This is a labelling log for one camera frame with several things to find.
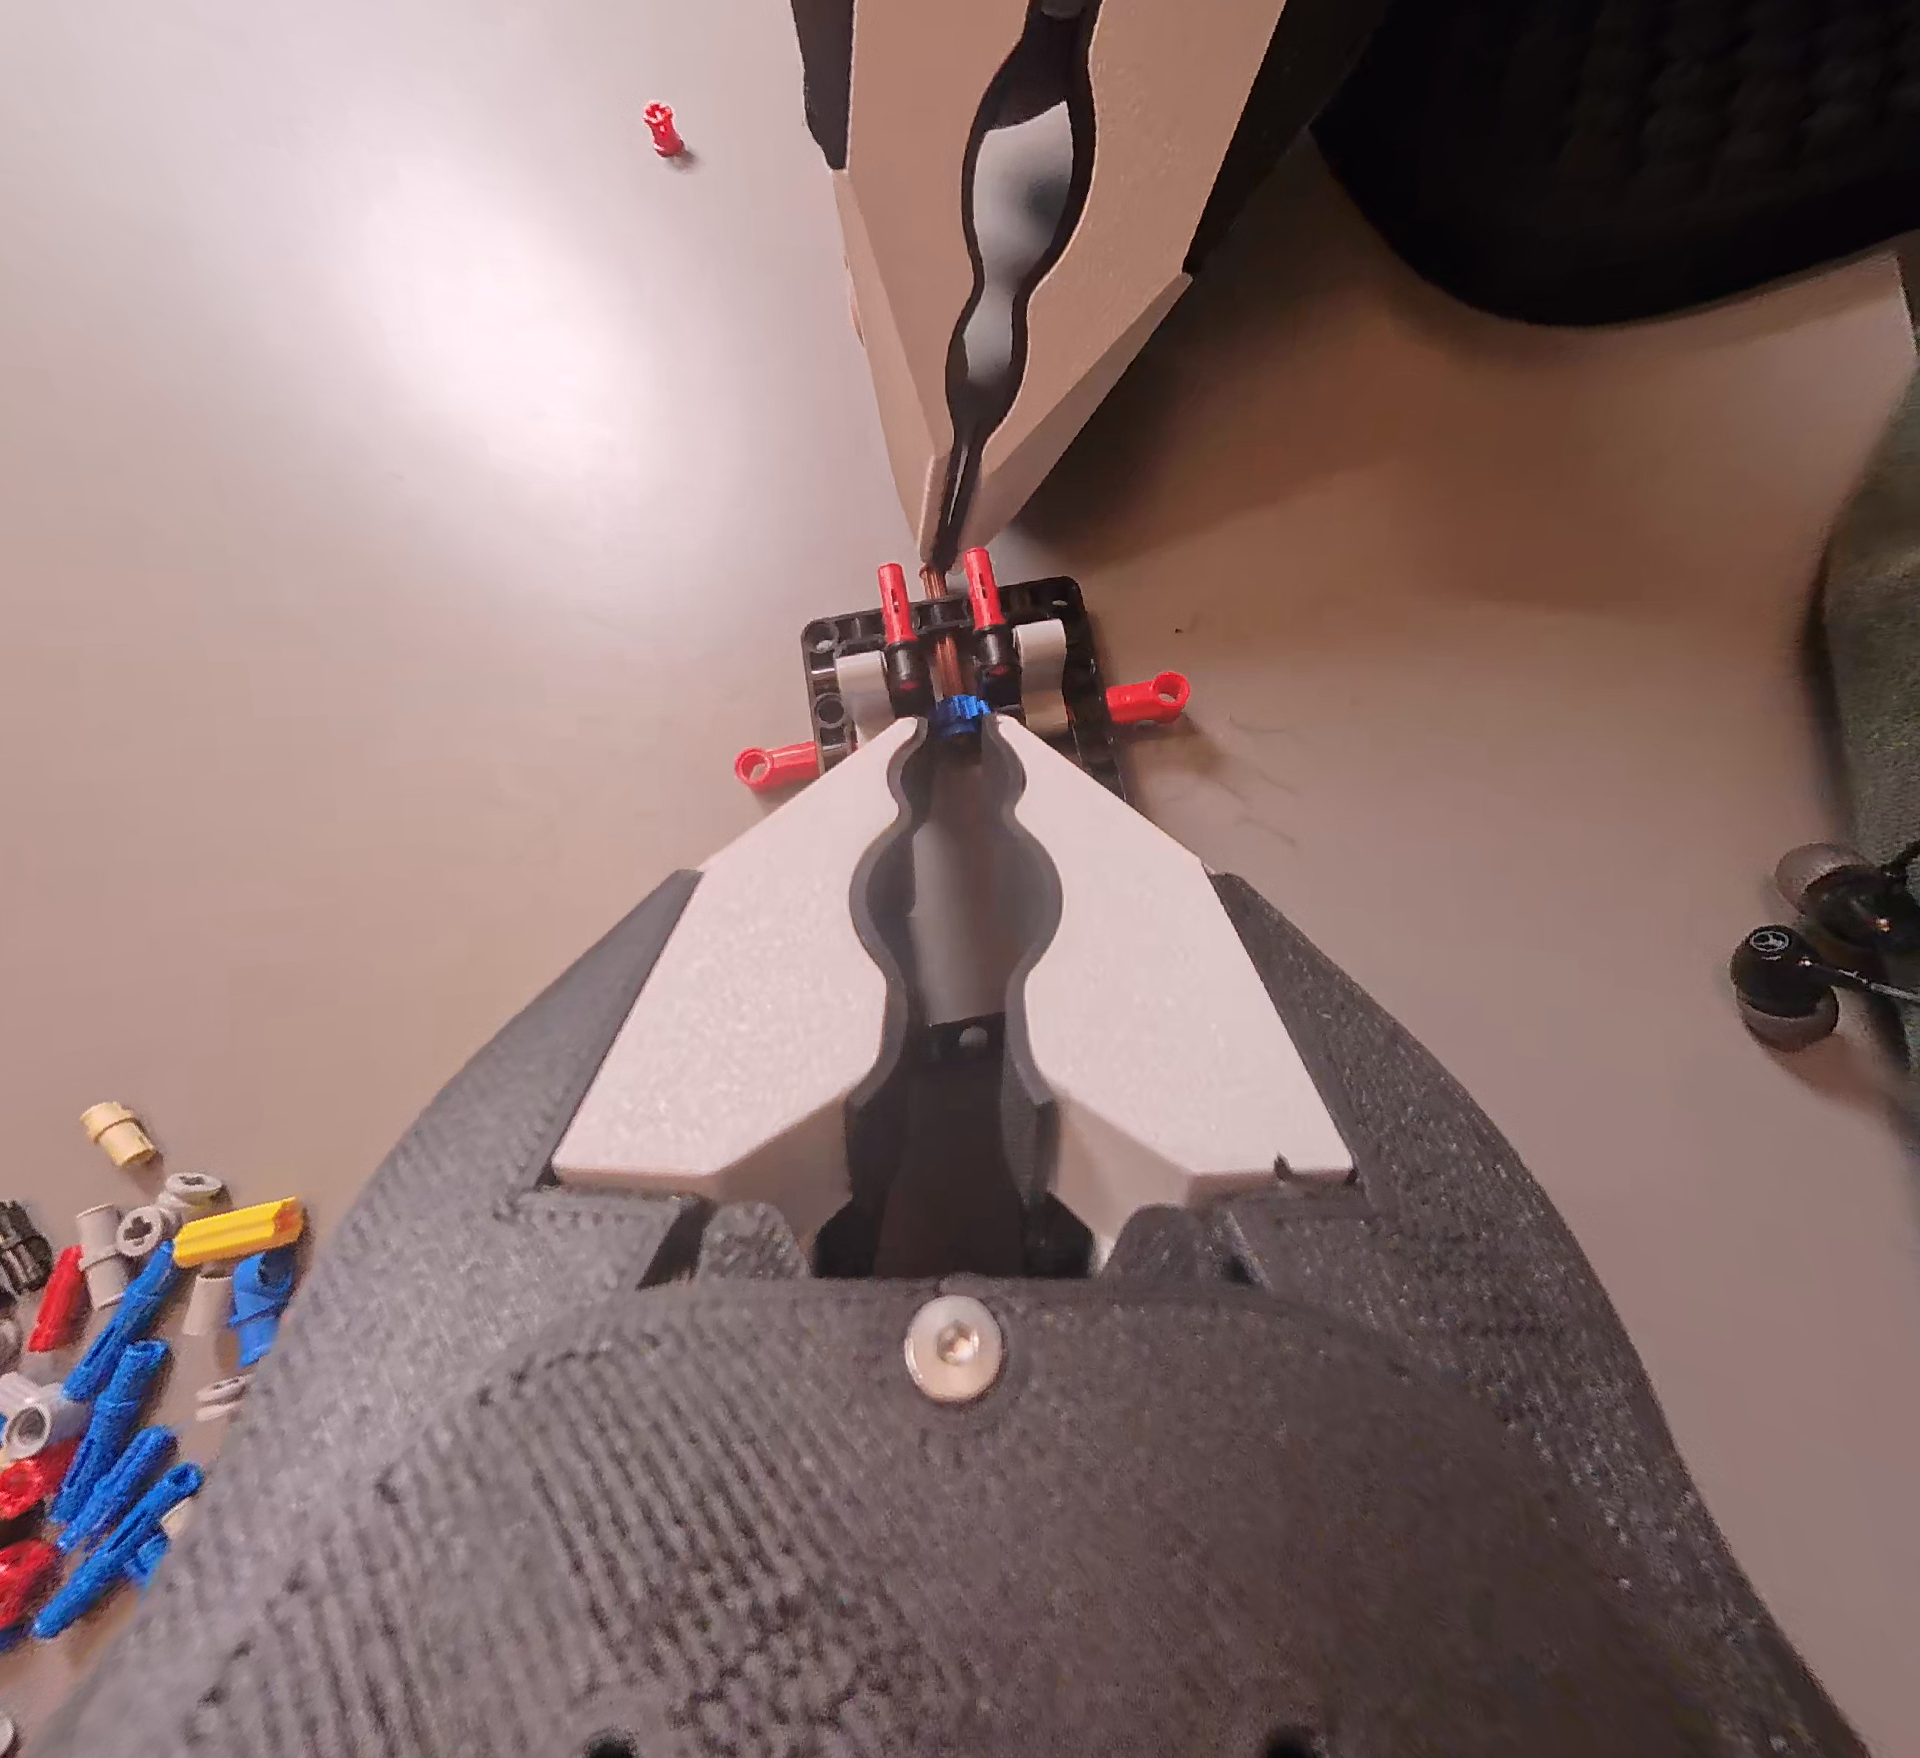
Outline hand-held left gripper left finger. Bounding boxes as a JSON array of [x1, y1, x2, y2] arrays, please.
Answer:
[[551, 715, 939, 1265]]

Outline black lego frame assembly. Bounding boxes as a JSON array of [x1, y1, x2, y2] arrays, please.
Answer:
[[734, 546, 1194, 1062]]

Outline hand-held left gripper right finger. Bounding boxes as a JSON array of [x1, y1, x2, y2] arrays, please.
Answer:
[[982, 715, 1358, 1265]]

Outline black earphones with cable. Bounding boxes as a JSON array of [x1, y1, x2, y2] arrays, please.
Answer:
[[1727, 841, 1920, 1053]]

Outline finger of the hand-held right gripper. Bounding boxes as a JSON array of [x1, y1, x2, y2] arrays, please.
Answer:
[[833, 0, 1055, 567], [937, 0, 1316, 557]]

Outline pile of small lego pieces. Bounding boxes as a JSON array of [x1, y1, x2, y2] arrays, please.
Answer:
[[0, 1102, 309, 1656]]

